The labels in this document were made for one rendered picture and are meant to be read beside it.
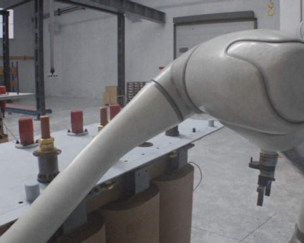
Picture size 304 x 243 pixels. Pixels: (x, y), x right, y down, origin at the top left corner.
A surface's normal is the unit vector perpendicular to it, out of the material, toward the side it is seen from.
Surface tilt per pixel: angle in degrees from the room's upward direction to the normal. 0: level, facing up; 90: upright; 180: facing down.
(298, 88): 86
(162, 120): 107
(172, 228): 90
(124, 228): 90
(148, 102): 69
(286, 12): 90
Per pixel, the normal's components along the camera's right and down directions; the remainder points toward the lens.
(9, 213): 0.16, -0.95
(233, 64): -0.82, -0.19
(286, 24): -0.55, 0.15
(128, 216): 0.43, 0.15
